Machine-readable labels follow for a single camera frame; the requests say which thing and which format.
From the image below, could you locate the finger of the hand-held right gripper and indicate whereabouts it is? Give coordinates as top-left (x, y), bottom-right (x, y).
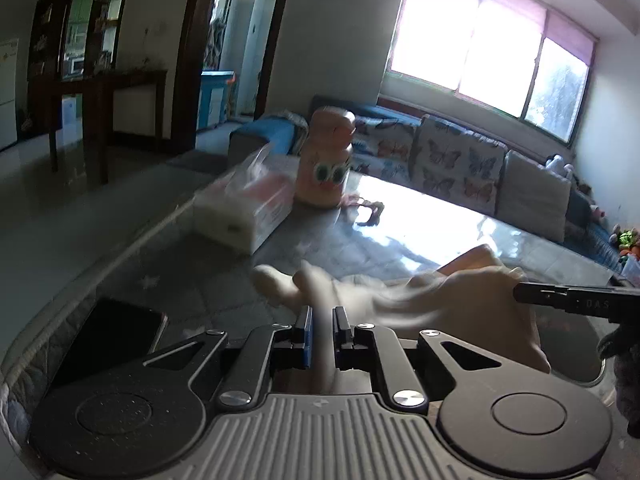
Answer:
top-left (514, 281), bottom-right (640, 324)

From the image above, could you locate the white plush toy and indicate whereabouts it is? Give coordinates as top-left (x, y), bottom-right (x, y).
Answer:
top-left (544, 155), bottom-right (577, 179)

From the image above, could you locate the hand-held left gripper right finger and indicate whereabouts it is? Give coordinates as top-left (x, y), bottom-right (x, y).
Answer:
top-left (332, 306), bottom-right (502, 411)

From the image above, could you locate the black smartphone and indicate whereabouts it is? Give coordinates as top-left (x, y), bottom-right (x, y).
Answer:
top-left (49, 297), bottom-right (169, 392)

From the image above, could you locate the butterfly print cushion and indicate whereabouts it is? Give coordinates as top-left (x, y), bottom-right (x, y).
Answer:
top-left (351, 116), bottom-right (420, 177)
top-left (414, 114), bottom-right (509, 217)

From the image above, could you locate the cream shirt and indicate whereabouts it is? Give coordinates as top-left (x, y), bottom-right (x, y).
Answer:
top-left (252, 244), bottom-right (552, 397)

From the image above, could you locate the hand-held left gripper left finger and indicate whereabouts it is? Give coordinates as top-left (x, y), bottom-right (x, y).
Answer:
top-left (142, 305), bottom-right (315, 411)

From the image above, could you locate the dark wooden table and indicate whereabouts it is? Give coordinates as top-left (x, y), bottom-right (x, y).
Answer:
top-left (47, 69), bottom-right (169, 187)

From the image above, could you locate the window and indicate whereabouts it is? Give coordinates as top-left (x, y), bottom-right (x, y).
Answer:
top-left (386, 0), bottom-right (599, 145)

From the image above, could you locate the dark wooden cabinet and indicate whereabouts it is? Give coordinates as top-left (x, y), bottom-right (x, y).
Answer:
top-left (26, 0), bottom-right (137, 128)

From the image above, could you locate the beige cushion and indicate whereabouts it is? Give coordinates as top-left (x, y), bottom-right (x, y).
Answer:
top-left (497, 150), bottom-right (572, 245)

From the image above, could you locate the person's right hand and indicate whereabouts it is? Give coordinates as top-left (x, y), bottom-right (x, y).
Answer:
top-left (597, 327), bottom-right (640, 438)

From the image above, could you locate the orange green plush toy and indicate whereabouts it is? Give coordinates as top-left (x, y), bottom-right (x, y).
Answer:
top-left (611, 226), bottom-right (640, 257)

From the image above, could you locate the blue storage box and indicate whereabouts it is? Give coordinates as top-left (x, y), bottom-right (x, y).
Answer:
top-left (196, 70), bottom-right (237, 132)

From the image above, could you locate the orange googly-eyed toy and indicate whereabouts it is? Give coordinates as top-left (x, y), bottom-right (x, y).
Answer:
top-left (293, 106), bottom-right (357, 210)

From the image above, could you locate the white pink tissue pack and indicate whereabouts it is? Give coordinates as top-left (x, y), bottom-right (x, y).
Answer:
top-left (192, 142), bottom-right (297, 256)

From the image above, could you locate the white fridge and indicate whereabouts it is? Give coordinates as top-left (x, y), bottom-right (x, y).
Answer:
top-left (0, 37), bottom-right (21, 152)

